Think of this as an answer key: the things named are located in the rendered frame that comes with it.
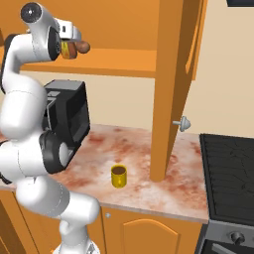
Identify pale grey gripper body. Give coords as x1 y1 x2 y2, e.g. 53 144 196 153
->
63 21 83 44

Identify brown cinnamon bottle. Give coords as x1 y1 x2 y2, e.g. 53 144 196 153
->
75 40 91 55

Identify orange honey bottle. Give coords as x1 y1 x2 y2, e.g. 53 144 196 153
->
61 40 78 61

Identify grey cabinet door knob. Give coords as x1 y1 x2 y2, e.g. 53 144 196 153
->
172 115 192 133

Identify yellow mug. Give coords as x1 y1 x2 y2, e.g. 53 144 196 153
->
110 164 128 190

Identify black microwave oven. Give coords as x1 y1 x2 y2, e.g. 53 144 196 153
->
42 78 91 167

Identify dark extractor hood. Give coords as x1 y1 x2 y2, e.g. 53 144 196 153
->
225 0 254 8

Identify black hob stove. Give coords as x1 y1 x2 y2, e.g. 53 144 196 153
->
193 132 254 254

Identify dark stove knob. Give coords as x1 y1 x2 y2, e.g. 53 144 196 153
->
229 231 246 246

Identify orange wooden wall cabinet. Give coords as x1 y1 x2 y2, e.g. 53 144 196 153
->
0 0 161 79

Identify orange wall cabinet door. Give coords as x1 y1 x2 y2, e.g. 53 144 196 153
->
149 0 209 184

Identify grey oven door handle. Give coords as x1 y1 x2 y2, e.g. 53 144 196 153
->
210 242 238 254

